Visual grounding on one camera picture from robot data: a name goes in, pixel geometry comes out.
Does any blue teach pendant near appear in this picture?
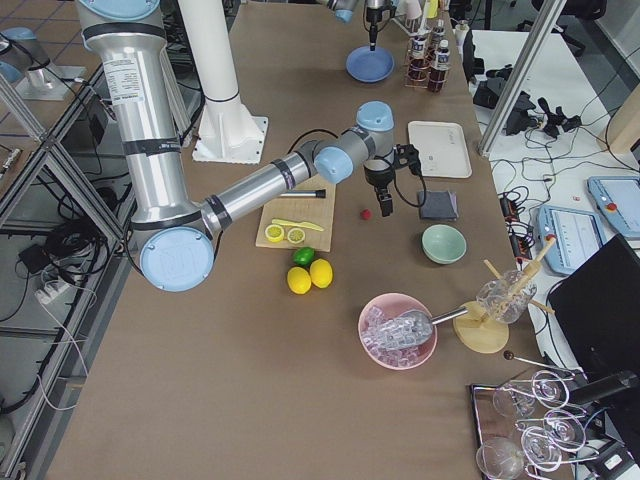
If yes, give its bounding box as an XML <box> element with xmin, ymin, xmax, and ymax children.
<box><xmin>537</xmin><ymin>205</ymin><xmax>606</xmax><ymax>275</ymax></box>

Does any wire wine glass rack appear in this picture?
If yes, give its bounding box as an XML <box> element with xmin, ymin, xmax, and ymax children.
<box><xmin>469</xmin><ymin>370</ymin><xmax>603</xmax><ymax>479</ymax></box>

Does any grey handled knife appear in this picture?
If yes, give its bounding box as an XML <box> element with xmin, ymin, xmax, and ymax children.
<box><xmin>280</xmin><ymin>189</ymin><xmax>327</xmax><ymax>199</ymax></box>

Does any yellow lemon right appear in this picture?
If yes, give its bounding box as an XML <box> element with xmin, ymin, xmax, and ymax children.
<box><xmin>309</xmin><ymin>259</ymin><xmax>334</xmax><ymax>288</ymax></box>

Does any copper wire bottle rack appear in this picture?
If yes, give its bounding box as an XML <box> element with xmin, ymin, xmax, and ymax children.
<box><xmin>404</xmin><ymin>32</ymin><xmax>451</xmax><ymax>91</ymax></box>

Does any green lime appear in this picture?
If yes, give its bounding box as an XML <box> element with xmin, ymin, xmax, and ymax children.
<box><xmin>292</xmin><ymin>246</ymin><xmax>316</xmax><ymax>267</ymax></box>

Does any black laptop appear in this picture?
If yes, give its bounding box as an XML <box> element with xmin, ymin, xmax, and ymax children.
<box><xmin>549</xmin><ymin>234</ymin><xmax>639</xmax><ymax>378</ymax></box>

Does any yellow lemon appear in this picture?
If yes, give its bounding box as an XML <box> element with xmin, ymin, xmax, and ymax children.
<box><xmin>309</xmin><ymin>259</ymin><xmax>334</xmax><ymax>288</ymax></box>
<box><xmin>286</xmin><ymin>266</ymin><xmax>312</xmax><ymax>295</ymax></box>

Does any clear glass mug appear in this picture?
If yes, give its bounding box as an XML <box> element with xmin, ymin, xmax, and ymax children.
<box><xmin>476</xmin><ymin>270</ymin><xmax>537</xmax><ymax>324</ymax></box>

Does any wine glass front left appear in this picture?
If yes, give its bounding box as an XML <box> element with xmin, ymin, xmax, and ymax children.
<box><xmin>475</xmin><ymin>437</ymin><xmax>525</xmax><ymax>479</ymax></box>

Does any white cup rack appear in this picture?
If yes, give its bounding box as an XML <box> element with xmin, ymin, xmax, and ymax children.
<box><xmin>392</xmin><ymin>14</ymin><xmax>422</xmax><ymax>36</ymax></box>

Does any aluminium frame post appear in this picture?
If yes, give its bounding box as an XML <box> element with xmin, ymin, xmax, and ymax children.
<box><xmin>478</xmin><ymin>0</ymin><xmax>566</xmax><ymax>157</ymax></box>

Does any grey folded cloth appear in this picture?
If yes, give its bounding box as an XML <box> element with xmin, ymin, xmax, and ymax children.
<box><xmin>417</xmin><ymin>190</ymin><xmax>459</xmax><ymax>221</ymax></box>

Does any pink bowl with ice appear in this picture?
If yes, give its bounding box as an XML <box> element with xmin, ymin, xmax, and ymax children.
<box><xmin>357</xmin><ymin>293</ymin><xmax>438</xmax><ymax>370</ymax></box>

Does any wooden cutting board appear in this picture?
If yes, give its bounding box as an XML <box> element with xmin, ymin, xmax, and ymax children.
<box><xmin>255</xmin><ymin>185</ymin><xmax>336</xmax><ymax>252</ymax></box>

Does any metal ice scoop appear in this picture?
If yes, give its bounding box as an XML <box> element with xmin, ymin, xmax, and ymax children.
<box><xmin>393</xmin><ymin>306</ymin><xmax>468</xmax><ymax>348</ymax></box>

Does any dark sauce bottle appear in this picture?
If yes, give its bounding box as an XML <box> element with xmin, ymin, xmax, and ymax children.
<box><xmin>427</xmin><ymin>40</ymin><xmax>450</xmax><ymax>93</ymax></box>
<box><xmin>430</xmin><ymin>19</ymin><xmax>445</xmax><ymax>50</ymax></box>

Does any lemon half left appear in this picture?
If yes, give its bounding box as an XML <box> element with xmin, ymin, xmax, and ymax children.
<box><xmin>264</xmin><ymin>223</ymin><xmax>286</xmax><ymax>243</ymax></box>

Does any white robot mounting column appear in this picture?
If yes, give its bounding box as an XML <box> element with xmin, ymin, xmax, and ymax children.
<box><xmin>179</xmin><ymin>0</ymin><xmax>268</xmax><ymax>165</ymax></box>

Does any wine glass front right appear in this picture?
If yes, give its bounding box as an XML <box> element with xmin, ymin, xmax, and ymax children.
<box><xmin>521</xmin><ymin>426</ymin><xmax>562</xmax><ymax>472</ymax></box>

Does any green ceramic bowl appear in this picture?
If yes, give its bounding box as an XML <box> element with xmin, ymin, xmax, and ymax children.
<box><xmin>421</xmin><ymin>224</ymin><xmax>467</xmax><ymax>265</ymax></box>

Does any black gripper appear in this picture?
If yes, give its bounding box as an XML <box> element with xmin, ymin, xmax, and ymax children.
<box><xmin>364</xmin><ymin>159</ymin><xmax>394</xmax><ymax>217</ymax></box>
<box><xmin>364</xmin><ymin>0</ymin><xmax>395</xmax><ymax>51</ymax></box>

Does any yellow lemon left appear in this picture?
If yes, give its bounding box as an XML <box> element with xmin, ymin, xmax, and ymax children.
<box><xmin>286</xmin><ymin>266</ymin><xmax>312</xmax><ymax>295</ymax></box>

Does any blue teach pendant far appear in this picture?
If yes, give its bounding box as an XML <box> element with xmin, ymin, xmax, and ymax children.
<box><xmin>587</xmin><ymin>176</ymin><xmax>640</xmax><ymax>240</ymax></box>

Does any yellow plastic knife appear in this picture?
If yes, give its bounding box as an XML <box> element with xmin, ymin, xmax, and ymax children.
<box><xmin>271</xmin><ymin>218</ymin><xmax>325</xmax><ymax>232</ymax></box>

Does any pink plastic cup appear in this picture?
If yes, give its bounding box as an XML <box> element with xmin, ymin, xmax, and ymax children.
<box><xmin>403</xmin><ymin>0</ymin><xmax>422</xmax><ymax>20</ymax></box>

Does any cream plastic tray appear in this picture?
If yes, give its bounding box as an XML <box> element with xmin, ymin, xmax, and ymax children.
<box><xmin>407</xmin><ymin>121</ymin><xmax>472</xmax><ymax>179</ymax></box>

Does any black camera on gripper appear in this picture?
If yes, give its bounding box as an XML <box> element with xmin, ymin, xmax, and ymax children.
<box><xmin>394</xmin><ymin>144</ymin><xmax>421</xmax><ymax>176</ymax></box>

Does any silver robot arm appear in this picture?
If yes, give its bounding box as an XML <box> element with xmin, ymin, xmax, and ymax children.
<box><xmin>76</xmin><ymin>1</ymin><xmax>396</xmax><ymax>292</ymax></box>
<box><xmin>317</xmin><ymin>0</ymin><xmax>397</xmax><ymax>51</ymax></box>

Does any dark sauce bottle front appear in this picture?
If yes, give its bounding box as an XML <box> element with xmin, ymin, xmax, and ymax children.
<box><xmin>427</xmin><ymin>40</ymin><xmax>450</xmax><ymax>93</ymax></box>

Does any wooden mug tree stand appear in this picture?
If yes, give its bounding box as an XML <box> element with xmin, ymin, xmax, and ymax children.
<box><xmin>453</xmin><ymin>236</ymin><xmax>555</xmax><ymax>354</ymax></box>

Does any lemon half right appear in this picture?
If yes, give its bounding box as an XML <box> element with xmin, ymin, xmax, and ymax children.
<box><xmin>286</xmin><ymin>227</ymin><xmax>306</xmax><ymax>245</ymax></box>

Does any dark sauce bottle back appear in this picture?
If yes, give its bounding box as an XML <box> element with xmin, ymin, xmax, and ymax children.
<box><xmin>430</xmin><ymin>19</ymin><xmax>445</xmax><ymax>50</ymax></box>

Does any blue teach pendant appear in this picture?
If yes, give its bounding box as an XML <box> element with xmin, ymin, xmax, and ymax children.
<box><xmin>587</xmin><ymin>176</ymin><xmax>640</xmax><ymax>240</ymax></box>
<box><xmin>537</xmin><ymin>205</ymin><xmax>606</xmax><ymax>275</ymax></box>

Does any blue plate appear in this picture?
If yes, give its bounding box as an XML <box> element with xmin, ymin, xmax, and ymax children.
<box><xmin>345</xmin><ymin>46</ymin><xmax>395</xmax><ymax>83</ymax></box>

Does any lemon half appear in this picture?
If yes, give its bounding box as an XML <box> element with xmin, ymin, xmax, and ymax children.
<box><xmin>286</xmin><ymin>227</ymin><xmax>306</xmax><ymax>245</ymax></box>
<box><xmin>264</xmin><ymin>223</ymin><xmax>286</xmax><ymax>243</ymax></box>

